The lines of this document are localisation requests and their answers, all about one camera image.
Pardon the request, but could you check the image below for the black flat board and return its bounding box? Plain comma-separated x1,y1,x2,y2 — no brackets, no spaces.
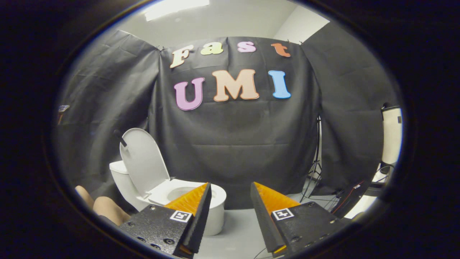
331,180,385,218

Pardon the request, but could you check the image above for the white board with black trim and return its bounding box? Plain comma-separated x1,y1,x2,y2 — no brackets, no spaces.
380,103,403,175

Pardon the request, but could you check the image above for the ceiling light panel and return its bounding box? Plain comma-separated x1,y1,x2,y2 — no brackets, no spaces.
142,0,210,22

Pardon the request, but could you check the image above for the white toilet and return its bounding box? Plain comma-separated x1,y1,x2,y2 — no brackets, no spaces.
109,160,227,237

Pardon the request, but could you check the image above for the colourful figure decoration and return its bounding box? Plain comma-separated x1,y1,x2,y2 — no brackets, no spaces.
57,104,71,126

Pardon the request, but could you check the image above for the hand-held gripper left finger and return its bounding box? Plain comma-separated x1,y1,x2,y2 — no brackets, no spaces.
119,182,212,259

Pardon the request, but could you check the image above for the black light stand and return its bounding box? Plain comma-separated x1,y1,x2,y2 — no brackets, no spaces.
300,116,324,203

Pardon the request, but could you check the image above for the black backdrop cloth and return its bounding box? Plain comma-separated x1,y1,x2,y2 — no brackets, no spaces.
54,23,401,211

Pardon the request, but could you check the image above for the white toilet lid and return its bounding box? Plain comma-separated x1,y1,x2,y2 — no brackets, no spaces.
114,128,171,198

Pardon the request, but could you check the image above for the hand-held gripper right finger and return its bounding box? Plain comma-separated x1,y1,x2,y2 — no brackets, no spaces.
250,182,347,258

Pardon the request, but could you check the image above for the white toilet seat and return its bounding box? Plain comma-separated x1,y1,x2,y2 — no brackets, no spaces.
147,179,227,209

